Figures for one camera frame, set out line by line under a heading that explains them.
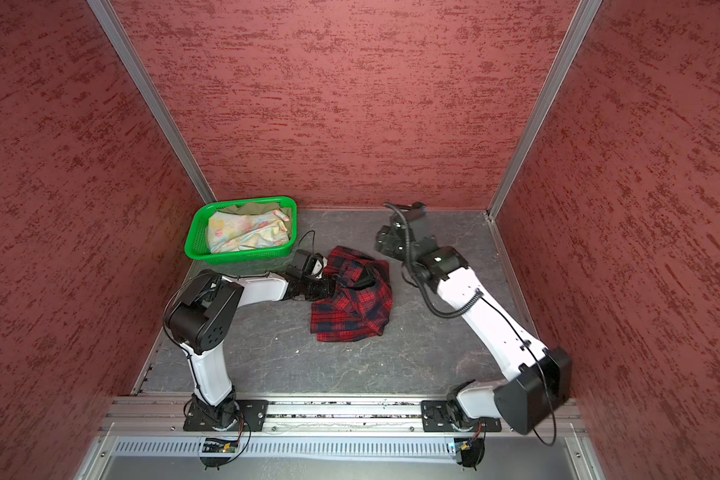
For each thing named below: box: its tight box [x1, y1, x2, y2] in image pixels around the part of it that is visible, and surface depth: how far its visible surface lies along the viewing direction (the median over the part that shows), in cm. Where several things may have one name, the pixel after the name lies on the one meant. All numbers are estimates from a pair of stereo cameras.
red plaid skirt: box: [310, 246, 393, 342], surface depth 89 cm
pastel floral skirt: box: [207, 210, 290, 253], surface depth 109 cm
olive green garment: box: [217, 202, 286, 215], surface depth 113 cm
